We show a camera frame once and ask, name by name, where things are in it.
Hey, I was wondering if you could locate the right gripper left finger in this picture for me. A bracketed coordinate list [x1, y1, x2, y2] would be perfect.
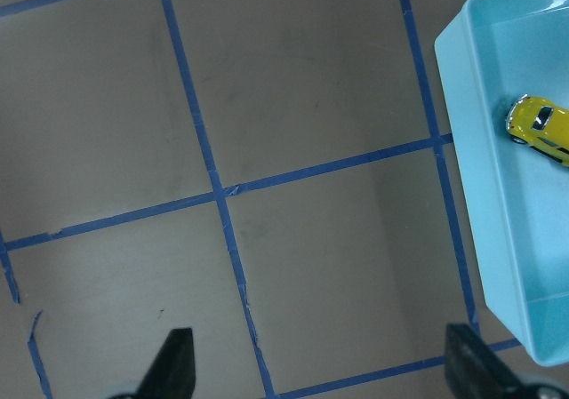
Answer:
[109, 327, 196, 399]

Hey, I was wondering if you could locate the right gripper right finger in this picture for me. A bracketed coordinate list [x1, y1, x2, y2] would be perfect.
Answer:
[445, 323, 568, 398]

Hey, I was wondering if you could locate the yellow beetle toy car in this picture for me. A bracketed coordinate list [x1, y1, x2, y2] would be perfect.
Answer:
[505, 94, 568, 167]

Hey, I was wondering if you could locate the brown paper table mat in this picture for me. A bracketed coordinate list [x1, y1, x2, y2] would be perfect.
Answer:
[1, 0, 568, 398]

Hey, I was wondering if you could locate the turquoise plastic bin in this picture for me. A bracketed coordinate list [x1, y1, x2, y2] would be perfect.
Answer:
[435, 0, 568, 366]

